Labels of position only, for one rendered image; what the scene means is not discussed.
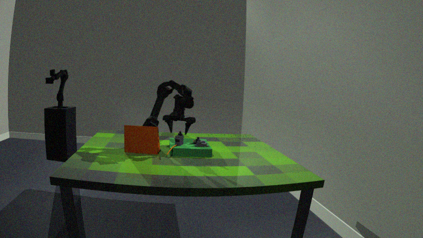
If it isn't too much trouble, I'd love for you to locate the green flat plate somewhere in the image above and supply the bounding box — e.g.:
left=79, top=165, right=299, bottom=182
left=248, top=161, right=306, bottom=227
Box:
left=169, top=137, right=213, bottom=158

